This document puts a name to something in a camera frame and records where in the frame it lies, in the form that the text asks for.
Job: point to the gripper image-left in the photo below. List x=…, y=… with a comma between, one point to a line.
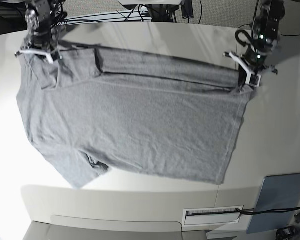
x=42, y=44

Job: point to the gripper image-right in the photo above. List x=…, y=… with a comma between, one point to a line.
x=251, y=62

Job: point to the grey T-shirt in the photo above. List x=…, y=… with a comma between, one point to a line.
x=99, y=108

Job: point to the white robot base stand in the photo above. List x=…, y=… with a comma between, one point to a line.
x=161, y=11

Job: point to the black device bottom right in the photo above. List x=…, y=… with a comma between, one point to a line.
x=287, y=233

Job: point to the white table cable grommet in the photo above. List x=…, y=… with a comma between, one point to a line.
x=201, y=217

